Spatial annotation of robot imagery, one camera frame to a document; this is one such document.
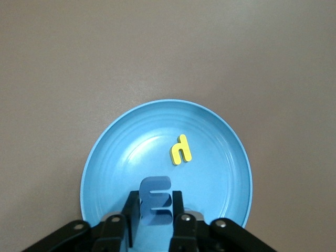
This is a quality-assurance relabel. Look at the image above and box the blue plate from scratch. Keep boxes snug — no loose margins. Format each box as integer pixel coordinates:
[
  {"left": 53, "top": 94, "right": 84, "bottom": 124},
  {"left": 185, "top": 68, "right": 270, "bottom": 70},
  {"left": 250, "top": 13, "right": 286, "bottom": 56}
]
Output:
[{"left": 80, "top": 99, "right": 253, "bottom": 249}]

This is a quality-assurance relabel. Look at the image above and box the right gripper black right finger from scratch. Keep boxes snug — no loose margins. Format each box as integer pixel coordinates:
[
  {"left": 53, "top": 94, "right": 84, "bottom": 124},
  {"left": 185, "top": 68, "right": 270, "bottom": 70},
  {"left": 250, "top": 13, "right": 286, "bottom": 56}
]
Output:
[{"left": 167, "top": 191, "right": 278, "bottom": 252}]

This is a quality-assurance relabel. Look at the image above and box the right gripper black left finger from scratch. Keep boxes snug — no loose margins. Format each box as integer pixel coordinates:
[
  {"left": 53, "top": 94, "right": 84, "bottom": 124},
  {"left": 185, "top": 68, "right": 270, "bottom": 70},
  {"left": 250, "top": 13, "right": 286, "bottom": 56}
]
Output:
[{"left": 22, "top": 191, "right": 141, "bottom": 252}]

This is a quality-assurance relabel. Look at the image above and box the yellow lowercase letter h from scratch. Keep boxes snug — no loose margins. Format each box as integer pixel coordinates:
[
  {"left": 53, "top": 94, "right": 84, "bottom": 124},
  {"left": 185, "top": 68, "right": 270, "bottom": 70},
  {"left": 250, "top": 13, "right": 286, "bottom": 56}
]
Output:
[{"left": 170, "top": 134, "right": 193, "bottom": 166}]

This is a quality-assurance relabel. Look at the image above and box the blue foam letter m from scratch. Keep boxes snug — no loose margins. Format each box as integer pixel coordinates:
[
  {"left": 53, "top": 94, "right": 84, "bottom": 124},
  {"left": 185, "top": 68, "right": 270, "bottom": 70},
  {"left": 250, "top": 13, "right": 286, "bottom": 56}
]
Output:
[{"left": 139, "top": 176, "right": 173, "bottom": 226}]

